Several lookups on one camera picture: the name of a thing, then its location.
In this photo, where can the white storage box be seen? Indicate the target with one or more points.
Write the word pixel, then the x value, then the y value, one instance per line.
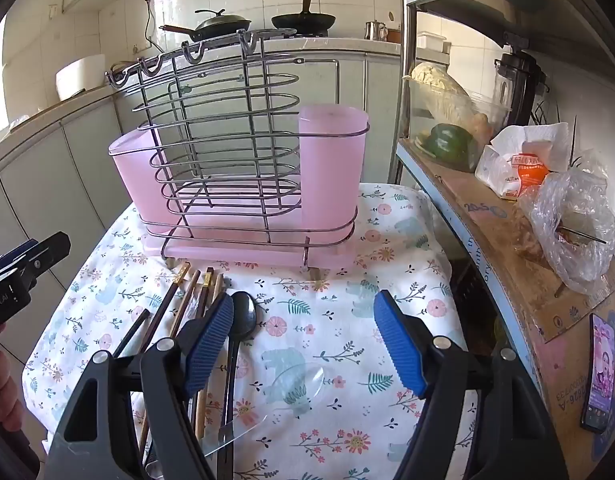
pixel 432 41

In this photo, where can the small metal kettle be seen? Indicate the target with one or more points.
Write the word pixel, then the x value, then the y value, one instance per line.
pixel 375 31

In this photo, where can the green plant leaves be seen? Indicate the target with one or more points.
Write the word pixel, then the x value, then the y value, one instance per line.
pixel 540 112

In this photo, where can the black frying pan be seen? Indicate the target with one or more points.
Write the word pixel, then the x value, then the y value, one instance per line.
pixel 303 21

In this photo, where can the tall pink plastic cup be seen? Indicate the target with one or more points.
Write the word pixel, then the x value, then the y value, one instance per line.
pixel 337 160

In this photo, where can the white and orange paper packet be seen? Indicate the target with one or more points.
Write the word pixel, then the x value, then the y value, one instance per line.
pixel 522 165

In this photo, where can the person's left hand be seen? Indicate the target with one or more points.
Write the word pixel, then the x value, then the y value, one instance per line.
pixel 2 390

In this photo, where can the napa cabbage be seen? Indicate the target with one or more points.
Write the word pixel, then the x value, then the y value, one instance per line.
pixel 440 87

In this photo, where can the smartphone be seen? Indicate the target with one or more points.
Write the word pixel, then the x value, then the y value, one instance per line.
pixel 600 375

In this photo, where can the clear plastic container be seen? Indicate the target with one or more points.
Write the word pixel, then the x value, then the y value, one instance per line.
pixel 490 120

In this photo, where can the wide pink plastic cup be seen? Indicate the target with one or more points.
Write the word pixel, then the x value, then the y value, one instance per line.
pixel 132 180

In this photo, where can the white rice cooker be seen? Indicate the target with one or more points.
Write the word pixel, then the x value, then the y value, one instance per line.
pixel 82 77

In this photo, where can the cardboard shelf liner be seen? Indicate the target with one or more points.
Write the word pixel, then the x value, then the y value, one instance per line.
pixel 487 230

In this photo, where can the green bell pepper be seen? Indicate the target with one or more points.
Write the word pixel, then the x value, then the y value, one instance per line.
pixel 450 142

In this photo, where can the clear plastic spoon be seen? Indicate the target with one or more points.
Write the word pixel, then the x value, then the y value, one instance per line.
pixel 292 395

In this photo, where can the black spoon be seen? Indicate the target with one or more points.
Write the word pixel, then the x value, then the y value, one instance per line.
pixel 245 315

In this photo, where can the kitchen base cabinets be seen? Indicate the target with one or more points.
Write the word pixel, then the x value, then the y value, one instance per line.
pixel 62 170

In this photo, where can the thin dark stick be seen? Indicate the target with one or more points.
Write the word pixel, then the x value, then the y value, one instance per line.
pixel 582 236

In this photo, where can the floral printed table cloth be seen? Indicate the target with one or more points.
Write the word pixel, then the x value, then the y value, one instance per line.
pixel 312 280

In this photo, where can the black blender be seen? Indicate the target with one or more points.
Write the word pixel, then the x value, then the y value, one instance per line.
pixel 517 85

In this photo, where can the metal shelf rack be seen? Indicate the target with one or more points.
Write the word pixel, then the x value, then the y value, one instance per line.
pixel 406 60

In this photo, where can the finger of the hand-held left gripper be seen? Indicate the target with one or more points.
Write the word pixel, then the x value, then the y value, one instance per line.
pixel 29 270
pixel 52 247

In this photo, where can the clear crumpled plastic bag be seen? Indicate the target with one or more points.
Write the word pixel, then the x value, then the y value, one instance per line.
pixel 577 220

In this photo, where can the black wok with lid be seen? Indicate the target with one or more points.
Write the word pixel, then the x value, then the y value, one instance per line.
pixel 222 24

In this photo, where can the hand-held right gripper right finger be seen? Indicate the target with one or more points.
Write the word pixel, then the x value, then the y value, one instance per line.
pixel 400 345

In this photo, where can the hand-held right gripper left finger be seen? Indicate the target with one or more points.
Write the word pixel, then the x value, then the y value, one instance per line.
pixel 210 345

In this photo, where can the gas stove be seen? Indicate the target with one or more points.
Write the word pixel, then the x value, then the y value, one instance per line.
pixel 280 34

